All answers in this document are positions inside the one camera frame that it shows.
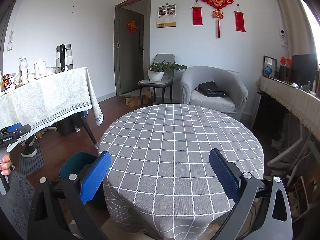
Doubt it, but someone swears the potted plant in white pot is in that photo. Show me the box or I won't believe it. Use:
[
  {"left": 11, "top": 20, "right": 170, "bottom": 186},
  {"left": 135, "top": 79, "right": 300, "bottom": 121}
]
[{"left": 147, "top": 62, "right": 187, "bottom": 82}]

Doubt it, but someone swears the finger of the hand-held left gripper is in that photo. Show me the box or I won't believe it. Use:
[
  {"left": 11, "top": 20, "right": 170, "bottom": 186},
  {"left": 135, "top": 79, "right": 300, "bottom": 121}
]
[
  {"left": 17, "top": 124, "right": 32, "bottom": 138},
  {"left": 0, "top": 123, "right": 22, "bottom": 133}
]

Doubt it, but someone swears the beige fringed cloth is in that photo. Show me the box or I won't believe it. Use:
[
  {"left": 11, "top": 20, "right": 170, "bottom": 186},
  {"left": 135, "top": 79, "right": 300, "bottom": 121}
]
[{"left": 259, "top": 76, "right": 320, "bottom": 143}]

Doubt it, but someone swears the black monitor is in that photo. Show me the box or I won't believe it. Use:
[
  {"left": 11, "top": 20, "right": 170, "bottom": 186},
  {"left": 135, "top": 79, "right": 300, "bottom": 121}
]
[{"left": 292, "top": 54, "right": 317, "bottom": 85}]

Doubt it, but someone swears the grey chair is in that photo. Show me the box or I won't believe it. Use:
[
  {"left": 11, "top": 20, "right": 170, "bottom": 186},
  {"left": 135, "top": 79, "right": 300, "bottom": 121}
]
[{"left": 138, "top": 54, "right": 175, "bottom": 105}]

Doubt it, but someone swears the white lidded mug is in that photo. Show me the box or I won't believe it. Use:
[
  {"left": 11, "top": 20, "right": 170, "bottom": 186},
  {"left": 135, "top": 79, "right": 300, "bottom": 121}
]
[{"left": 34, "top": 59, "right": 47, "bottom": 80}]

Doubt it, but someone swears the dark wooden table leg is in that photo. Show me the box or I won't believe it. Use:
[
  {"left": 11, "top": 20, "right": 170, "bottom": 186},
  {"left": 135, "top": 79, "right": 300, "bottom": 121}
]
[{"left": 80, "top": 112, "right": 99, "bottom": 151}]

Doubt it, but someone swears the brown wooden box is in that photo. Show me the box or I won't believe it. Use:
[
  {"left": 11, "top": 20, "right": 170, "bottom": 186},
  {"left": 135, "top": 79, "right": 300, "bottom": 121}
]
[{"left": 279, "top": 65, "right": 292, "bottom": 82}]

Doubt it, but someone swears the pale green patterned tablecloth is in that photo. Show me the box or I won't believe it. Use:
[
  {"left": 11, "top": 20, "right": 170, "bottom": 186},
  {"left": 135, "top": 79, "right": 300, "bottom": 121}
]
[{"left": 0, "top": 67, "right": 104, "bottom": 140}]

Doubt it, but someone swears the grey armchair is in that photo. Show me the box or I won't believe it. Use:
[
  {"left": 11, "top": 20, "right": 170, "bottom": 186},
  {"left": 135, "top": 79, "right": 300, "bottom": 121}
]
[{"left": 180, "top": 66, "right": 248, "bottom": 122}]

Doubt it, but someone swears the wall calendar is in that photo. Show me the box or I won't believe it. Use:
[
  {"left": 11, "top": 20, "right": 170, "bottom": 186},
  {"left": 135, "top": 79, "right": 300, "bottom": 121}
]
[{"left": 157, "top": 4, "right": 177, "bottom": 28}]

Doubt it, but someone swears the grey rug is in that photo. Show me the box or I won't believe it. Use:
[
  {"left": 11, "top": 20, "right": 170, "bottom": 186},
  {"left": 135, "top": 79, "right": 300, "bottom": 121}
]
[{"left": 0, "top": 170, "right": 37, "bottom": 233}]

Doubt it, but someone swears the black cabinet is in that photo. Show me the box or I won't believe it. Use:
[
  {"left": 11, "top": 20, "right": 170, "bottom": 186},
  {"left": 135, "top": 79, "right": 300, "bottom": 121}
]
[{"left": 252, "top": 92, "right": 285, "bottom": 133}]

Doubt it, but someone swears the white desk frame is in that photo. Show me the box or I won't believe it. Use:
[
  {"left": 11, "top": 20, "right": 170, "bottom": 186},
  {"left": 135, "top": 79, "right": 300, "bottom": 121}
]
[{"left": 267, "top": 120, "right": 320, "bottom": 170}]

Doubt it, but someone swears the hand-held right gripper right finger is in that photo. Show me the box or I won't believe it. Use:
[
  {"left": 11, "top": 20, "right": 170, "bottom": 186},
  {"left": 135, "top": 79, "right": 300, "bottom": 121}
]
[{"left": 209, "top": 148, "right": 293, "bottom": 240}]

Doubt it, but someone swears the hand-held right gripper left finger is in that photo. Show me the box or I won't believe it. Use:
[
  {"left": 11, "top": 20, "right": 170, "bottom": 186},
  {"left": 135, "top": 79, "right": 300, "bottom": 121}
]
[{"left": 27, "top": 151, "right": 112, "bottom": 240}]

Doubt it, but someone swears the black white-soled shoe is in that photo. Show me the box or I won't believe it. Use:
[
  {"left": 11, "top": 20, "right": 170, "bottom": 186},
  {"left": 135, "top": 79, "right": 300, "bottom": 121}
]
[{"left": 21, "top": 135, "right": 38, "bottom": 158}]

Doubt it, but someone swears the black handbag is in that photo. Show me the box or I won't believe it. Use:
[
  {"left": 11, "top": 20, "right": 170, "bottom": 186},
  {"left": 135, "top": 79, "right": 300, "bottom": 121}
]
[{"left": 198, "top": 81, "right": 228, "bottom": 98}]

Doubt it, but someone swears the grey door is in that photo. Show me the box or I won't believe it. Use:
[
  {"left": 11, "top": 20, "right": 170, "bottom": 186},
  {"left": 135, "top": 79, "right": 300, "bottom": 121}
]
[{"left": 114, "top": 0, "right": 152, "bottom": 97}]

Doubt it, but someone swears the dark picture frame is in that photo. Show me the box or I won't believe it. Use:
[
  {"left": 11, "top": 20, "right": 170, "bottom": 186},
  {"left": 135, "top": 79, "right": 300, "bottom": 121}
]
[{"left": 262, "top": 55, "right": 277, "bottom": 78}]

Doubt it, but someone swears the black bag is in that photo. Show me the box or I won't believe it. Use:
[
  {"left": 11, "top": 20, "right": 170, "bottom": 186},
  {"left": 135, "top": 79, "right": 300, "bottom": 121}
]
[{"left": 57, "top": 116, "right": 77, "bottom": 137}]

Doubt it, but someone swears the grey checked tablecloth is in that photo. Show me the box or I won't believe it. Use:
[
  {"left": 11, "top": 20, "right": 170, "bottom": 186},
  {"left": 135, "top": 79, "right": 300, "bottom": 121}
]
[{"left": 98, "top": 104, "right": 265, "bottom": 240}]

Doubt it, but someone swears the steel electric kettle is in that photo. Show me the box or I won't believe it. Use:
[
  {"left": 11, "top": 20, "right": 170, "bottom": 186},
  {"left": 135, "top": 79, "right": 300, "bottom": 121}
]
[{"left": 55, "top": 44, "right": 74, "bottom": 73}]

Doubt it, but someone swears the cardboard box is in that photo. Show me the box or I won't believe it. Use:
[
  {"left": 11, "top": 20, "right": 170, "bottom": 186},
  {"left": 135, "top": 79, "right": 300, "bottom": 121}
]
[{"left": 125, "top": 91, "right": 152, "bottom": 107}]

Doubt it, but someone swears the red wall scroll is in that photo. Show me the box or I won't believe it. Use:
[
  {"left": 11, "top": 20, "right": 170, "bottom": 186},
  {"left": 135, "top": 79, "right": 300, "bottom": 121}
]
[
  {"left": 234, "top": 4, "right": 247, "bottom": 32},
  {"left": 191, "top": 0, "right": 202, "bottom": 26}
]

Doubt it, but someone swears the red door decoration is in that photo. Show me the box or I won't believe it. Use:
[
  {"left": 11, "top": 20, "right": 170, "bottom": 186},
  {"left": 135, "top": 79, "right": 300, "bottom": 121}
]
[{"left": 126, "top": 19, "right": 139, "bottom": 34}]

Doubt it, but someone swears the person's left hand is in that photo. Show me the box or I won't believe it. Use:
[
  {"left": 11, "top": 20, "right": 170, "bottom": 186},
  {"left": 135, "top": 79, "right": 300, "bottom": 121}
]
[{"left": 0, "top": 154, "right": 15, "bottom": 177}]

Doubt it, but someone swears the clear plastic bottle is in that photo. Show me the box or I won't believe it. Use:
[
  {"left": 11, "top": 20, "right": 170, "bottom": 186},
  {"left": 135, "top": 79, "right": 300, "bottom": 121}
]
[{"left": 19, "top": 56, "right": 29, "bottom": 85}]

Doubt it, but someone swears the dark ribbed floor mat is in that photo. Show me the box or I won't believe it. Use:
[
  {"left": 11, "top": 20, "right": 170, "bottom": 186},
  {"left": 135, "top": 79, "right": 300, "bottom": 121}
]
[{"left": 19, "top": 142, "right": 45, "bottom": 178}]

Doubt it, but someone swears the teal bin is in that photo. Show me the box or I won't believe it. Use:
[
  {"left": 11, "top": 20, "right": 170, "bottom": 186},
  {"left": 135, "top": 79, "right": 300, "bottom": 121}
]
[{"left": 59, "top": 152, "right": 99, "bottom": 180}]

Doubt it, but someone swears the beige curtain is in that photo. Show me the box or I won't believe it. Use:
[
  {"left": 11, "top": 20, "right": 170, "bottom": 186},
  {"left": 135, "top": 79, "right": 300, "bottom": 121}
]
[{"left": 274, "top": 0, "right": 317, "bottom": 55}]

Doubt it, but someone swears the red jar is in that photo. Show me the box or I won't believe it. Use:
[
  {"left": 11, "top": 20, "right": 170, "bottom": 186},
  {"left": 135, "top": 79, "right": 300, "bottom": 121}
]
[{"left": 2, "top": 74, "right": 16, "bottom": 89}]

